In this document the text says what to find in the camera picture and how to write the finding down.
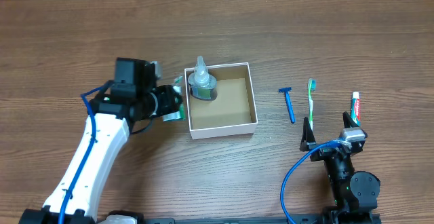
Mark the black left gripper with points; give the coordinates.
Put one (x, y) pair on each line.
(174, 100)

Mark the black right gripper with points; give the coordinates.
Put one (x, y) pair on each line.
(331, 150)

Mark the clear green-labelled bottle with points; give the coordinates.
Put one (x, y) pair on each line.
(202, 84)

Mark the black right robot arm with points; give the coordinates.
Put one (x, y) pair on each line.
(355, 192)

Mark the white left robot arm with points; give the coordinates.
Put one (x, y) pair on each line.
(112, 113)

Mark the white red toothpaste tube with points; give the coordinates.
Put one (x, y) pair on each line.
(355, 106)

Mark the green white toothbrush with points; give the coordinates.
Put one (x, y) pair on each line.
(311, 87)

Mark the blue disposable razor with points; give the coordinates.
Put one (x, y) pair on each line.
(286, 91)

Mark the white cardboard box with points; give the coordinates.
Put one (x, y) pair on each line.
(233, 111)

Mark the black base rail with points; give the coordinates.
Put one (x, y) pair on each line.
(234, 221)

